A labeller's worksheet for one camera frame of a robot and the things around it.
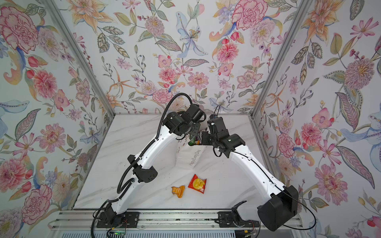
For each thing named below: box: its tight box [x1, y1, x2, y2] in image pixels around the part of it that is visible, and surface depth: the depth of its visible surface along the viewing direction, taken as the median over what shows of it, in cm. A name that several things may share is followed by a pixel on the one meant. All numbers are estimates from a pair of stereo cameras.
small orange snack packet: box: [171, 185, 186, 199], surface depth 84 cm
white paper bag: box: [175, 133, 215, 171], surface depth 80 cm
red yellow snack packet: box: [187, 173, 207, 194], surface depth 86 cm
